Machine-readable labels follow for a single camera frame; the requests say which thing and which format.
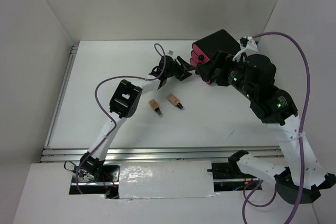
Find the aluminium front rail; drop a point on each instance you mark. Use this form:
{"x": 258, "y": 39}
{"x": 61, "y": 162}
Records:
{"x": 50, "y": 155}

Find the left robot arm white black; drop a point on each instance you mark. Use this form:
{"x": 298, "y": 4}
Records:
{"x": 123, "y": 105}

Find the aluminium left rail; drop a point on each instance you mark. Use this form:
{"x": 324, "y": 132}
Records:
{"x": 70, "y": 63}

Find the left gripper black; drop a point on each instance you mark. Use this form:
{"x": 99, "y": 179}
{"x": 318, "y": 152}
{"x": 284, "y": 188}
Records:
{"x": 182, "y": 74}

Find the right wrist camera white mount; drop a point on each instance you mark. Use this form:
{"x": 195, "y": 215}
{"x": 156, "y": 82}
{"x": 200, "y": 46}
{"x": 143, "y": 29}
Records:
{"x": 248, "y": 46}

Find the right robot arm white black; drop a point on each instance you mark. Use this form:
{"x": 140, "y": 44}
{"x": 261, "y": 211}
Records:
{"x": 254, "y": 78}

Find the beige foundation tube right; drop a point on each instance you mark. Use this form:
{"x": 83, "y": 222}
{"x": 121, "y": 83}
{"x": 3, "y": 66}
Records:
{"x": 174, "y": 101}

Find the beige foundation bottle left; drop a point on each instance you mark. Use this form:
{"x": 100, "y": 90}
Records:
{"x": 155, "y": 107}

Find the white glossy cover plate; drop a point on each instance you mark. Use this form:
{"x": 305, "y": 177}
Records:
{"x": 168, "y": 180}

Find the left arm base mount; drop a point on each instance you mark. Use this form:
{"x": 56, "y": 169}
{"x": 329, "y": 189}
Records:
{"x": 106, "y": 183}

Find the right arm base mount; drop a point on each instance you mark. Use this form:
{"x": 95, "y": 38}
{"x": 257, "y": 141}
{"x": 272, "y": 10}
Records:
{"x": 225, "y": 180}

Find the black drawer organizer case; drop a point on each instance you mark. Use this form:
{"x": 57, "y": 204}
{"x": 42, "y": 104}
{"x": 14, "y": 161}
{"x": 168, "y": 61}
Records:
{"x": 220, "y": 40}

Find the aluminium rail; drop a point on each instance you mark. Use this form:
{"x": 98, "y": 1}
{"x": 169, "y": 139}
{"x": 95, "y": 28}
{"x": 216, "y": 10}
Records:
{"x": 50, "y": 155}
{"x": 70, "y": 63}

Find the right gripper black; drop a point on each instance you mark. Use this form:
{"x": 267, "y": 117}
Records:
{"x": 223, "y": 61}

